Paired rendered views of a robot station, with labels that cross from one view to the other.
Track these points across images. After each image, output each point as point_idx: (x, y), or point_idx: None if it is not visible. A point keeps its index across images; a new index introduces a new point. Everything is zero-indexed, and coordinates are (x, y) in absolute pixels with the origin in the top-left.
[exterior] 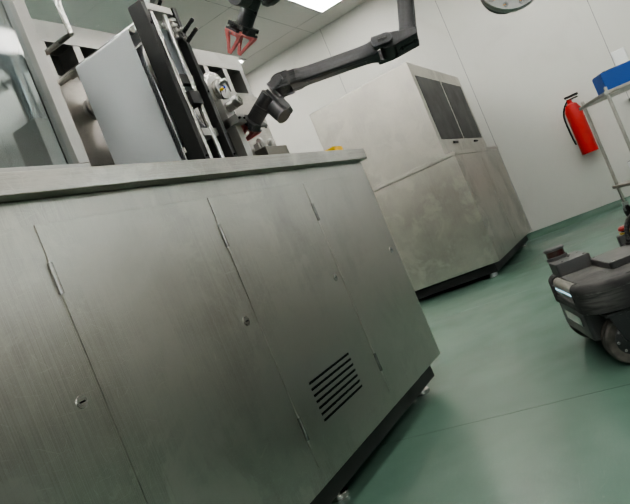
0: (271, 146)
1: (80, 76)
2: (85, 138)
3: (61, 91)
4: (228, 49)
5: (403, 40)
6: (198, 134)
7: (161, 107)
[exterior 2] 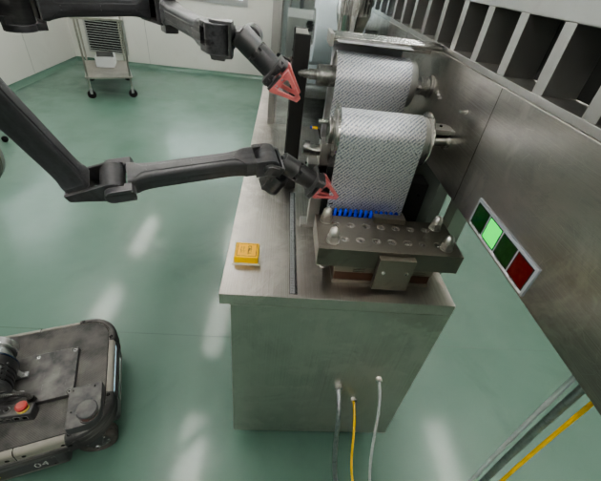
0: (316, 222)
1: (399, 55)
2: (414, 110)
3: (426, 60)
4: (297, 89)
5: (93, 178)
6: (285, 141)
7: (327, 115)
